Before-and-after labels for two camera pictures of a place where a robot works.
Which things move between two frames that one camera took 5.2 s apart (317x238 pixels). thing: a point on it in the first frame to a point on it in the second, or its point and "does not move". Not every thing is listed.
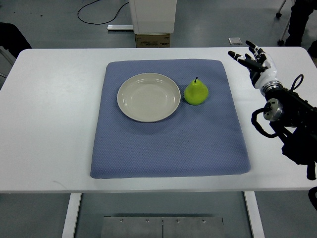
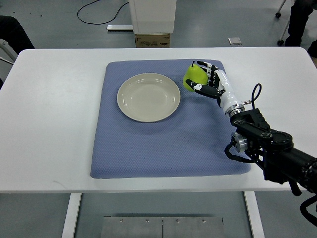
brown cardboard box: (152, 40) does not move
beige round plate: (148, 97) does not move
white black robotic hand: (261, 65) to (218, 88)
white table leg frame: (74, 201) does not move
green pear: (196, 92) to (195, 74)
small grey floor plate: (235, 41) does not move
